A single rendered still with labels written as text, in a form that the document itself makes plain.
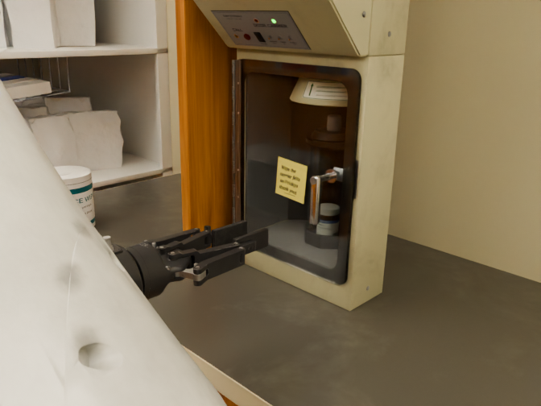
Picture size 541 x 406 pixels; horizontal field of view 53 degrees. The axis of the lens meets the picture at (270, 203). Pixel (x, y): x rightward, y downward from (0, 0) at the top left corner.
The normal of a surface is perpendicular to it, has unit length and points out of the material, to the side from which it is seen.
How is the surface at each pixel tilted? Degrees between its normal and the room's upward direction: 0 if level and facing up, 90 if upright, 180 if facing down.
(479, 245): 90
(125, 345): 39
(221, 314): 0
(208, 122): 90
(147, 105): 90
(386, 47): 90
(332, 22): 135
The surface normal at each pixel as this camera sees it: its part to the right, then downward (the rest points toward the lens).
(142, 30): -0.70, 0.21
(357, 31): 0.72, 0.24
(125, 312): 0.69, -0.68
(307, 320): 0.02, -0.95
